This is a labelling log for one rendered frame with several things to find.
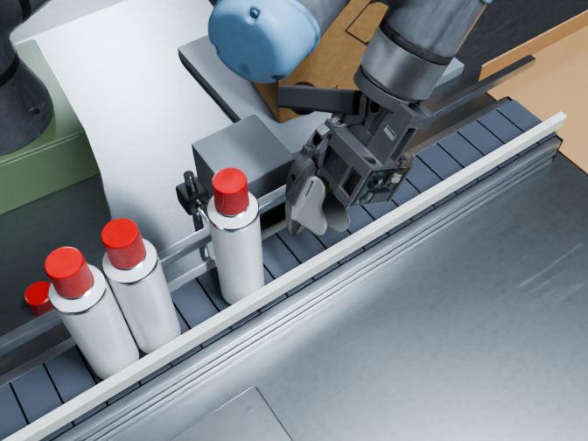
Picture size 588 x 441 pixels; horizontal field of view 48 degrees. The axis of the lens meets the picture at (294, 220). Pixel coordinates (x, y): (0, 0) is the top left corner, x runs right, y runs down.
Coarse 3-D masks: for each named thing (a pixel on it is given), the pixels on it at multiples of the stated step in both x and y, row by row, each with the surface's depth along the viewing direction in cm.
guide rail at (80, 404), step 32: (544, 128) 88; (480, 160) 84; (448, 192) 83; (384, 224) 78; (320, 256) 76; (288, 288) 75; (224, 320) 71; (160, 352) 69; (128, 384) 68; (64, 416) 65
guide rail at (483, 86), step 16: (512, 64) 88; (528, 64) 89; (480, 80) 86; (496, 80) 86; (464, 96) 84; (432, 112) 83; (272, 192) 75; (192, 240) 71; (208, 240) 72; (160, 256) 70; (176, 256) 71; (32, 320) 66; (48, 320) 66; (16, 336) 65; (32, 336) 66; (0, 352) 64
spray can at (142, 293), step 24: (120, 240) 57; (144, 240) 62; (120, 264) 58; (144, 264) 60; (120, 288) 60; (144, 288) 61; (144, 312) 64; (168, 312) 67; (144, 336) 68; (168, 336) 70
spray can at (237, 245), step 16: (224, 176) 61; (240, 176) 61; (224, 192) 60; (240, 192) 60; (208, 208) 64; (224, 208) 62; (240, 208) 62; (256, 208) 64; (224, 224) 63; (240, 224) 63; (256, 224) 65; (224, 240) 64; (240, 240) 64; (256, 240) 66; (224, 256) 67; (240, 256) 67; (256, 256) 69; (224, 272) 70; (240, 272) 69; (256, 272) 71; (224, 288) 73; (240, 288) 72; (256, 288) 73
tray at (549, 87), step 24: (576, 24) 110; (528, 48) 106; (552, 48) 110; (576, 48) 110; (480, 72) 102; (528, 72) 106; (552, 72) 106; (576, 72) 106; (504, 96) 103; (528, 96) 103; (552, 96) 103; (576, 96) 103; (576, 120) 100; (576, 144) 97
